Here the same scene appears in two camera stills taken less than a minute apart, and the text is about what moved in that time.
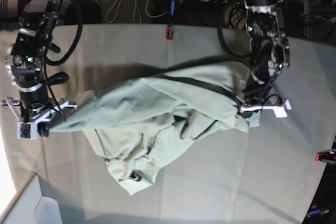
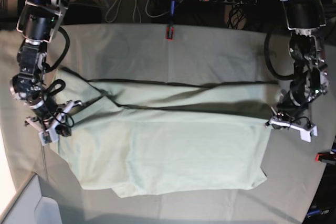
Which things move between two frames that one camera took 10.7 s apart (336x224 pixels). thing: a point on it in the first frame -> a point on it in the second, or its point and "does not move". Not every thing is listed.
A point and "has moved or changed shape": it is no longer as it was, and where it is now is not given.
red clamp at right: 328,157 does not move
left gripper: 280,111 -> 307,130
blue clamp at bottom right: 318,211 does not move
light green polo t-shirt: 137,123 has moved or changed shape
